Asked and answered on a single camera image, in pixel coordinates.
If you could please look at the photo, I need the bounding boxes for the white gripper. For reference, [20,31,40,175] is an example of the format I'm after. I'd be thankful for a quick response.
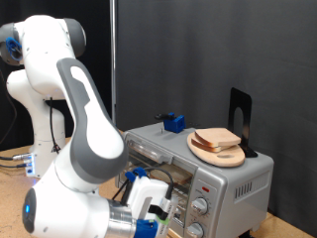
[126,176,173,222]

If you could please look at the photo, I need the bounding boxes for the blue cable clip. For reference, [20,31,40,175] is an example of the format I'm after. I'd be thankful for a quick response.
[124,167,149,183]

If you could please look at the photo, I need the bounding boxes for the black base cable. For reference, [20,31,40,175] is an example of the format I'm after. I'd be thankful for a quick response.
[0,162,28,169]

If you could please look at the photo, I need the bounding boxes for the vertical metal pole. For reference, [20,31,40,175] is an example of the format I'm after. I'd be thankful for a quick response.
[109,0,118,126]

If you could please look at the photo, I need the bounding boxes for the black backdrop curtain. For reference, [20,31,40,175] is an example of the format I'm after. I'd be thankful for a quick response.
[0,0,113,152]

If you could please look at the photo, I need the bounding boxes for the dark grey backdrop panel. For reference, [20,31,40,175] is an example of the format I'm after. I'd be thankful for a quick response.
[116,0,317,237]

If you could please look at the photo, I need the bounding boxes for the silver oven timer knob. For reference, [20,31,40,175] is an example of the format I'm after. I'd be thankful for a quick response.
[186,221,205,238]

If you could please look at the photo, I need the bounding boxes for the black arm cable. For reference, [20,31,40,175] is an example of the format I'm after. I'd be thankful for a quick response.
[0,70,175,206]

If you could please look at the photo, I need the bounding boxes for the blue mounted wrist camera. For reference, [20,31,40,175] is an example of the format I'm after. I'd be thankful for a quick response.
[133,193,180,238]

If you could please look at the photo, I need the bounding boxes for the silver toaster oven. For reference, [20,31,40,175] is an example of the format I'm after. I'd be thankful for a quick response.
[115,120,275,238]

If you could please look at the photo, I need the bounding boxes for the oval wooden cutting board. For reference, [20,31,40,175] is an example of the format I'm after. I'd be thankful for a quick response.
[186,132,247,169]

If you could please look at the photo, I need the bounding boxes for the metal spatula with blue block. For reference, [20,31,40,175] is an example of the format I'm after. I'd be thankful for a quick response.
[154,112,198,135]

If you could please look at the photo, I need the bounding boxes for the black metal bookend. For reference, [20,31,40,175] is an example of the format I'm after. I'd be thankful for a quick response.
[227,86,259,159]

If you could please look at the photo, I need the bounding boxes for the blue round cable holder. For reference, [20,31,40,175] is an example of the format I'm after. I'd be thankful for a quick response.
[5,36,23,62]

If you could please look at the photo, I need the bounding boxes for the silver oven temperature knob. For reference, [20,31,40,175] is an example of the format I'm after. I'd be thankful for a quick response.
[191,197,209,216]

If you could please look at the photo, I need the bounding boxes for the base cable with silver connector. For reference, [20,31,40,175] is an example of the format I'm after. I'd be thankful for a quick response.
[0,152,33,163]

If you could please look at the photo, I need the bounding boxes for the tan bread slice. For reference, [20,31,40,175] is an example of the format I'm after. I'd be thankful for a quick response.
[190,138,232,154]
[193,127,242,149]

